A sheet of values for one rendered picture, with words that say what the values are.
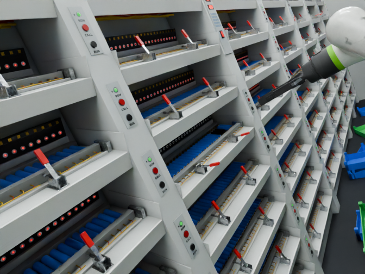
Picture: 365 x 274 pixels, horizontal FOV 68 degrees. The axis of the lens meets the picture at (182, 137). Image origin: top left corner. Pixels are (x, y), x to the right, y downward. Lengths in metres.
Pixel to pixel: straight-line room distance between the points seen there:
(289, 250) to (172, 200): 0.81
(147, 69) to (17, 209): 0.50
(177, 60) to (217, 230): 0.59
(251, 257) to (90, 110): 0.79
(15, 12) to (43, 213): 0.41
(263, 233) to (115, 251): 0.71
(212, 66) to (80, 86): 0.74
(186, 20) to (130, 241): 0.97
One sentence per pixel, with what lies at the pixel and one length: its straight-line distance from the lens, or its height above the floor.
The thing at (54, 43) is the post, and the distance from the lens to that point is 0.79.
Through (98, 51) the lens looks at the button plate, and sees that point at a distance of 0.74.
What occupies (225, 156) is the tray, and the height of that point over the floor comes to 0.94.
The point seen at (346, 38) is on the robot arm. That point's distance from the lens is 0.90.
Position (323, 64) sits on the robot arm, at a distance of 1.04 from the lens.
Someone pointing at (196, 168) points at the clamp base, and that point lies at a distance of 0.91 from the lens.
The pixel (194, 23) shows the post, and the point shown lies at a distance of 1.31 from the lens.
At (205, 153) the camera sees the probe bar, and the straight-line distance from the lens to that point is 1.00.
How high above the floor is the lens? 1.21
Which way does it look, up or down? 8 degrees down
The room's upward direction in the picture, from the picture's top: 25 degrees counter-clockwise
